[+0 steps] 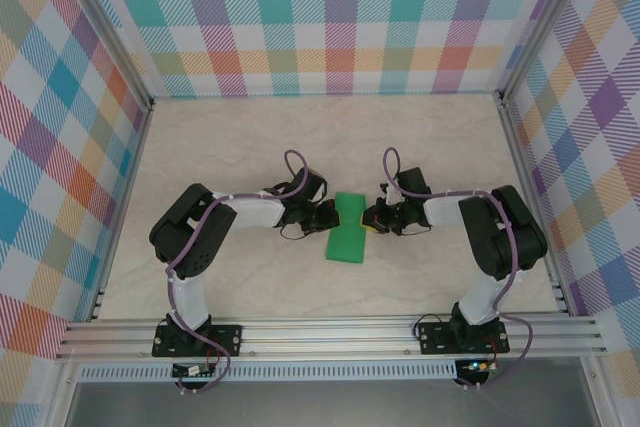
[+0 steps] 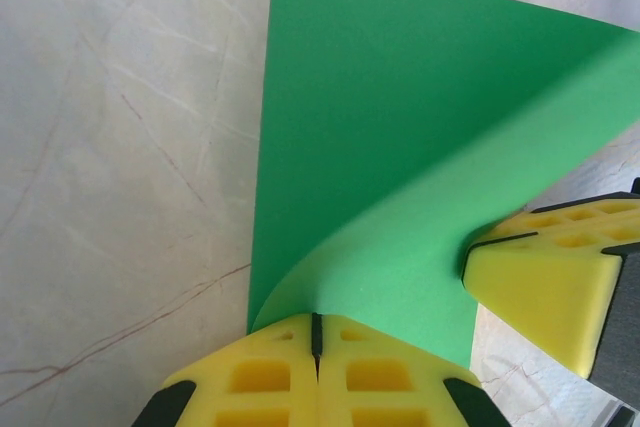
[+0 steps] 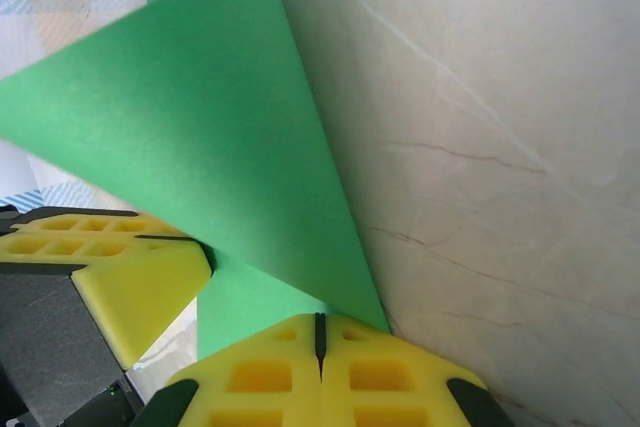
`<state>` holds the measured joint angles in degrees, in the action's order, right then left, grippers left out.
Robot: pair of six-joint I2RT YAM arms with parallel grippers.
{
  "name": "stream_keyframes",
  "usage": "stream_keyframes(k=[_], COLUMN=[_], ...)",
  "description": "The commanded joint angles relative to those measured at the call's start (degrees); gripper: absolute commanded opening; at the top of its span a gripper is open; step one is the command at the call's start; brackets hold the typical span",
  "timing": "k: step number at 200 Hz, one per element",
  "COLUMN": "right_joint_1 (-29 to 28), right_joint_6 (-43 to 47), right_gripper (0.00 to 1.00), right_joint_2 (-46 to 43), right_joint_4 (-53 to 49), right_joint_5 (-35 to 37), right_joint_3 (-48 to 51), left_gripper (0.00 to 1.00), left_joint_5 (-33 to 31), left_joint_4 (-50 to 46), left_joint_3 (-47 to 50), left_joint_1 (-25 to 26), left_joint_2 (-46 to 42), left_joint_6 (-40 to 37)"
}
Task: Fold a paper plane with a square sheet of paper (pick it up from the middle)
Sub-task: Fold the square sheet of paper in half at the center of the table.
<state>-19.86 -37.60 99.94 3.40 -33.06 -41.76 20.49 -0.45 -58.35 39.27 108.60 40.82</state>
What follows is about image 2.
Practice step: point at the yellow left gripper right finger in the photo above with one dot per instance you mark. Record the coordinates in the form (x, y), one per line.
(380, 377)

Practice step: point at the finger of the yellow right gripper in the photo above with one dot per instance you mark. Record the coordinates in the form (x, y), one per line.
(560, 219)
(540, 292)

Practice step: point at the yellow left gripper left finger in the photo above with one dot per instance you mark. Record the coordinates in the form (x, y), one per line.
(260, 377)

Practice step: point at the green paper sheet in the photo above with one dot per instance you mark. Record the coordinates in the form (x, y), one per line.
(390, 147)

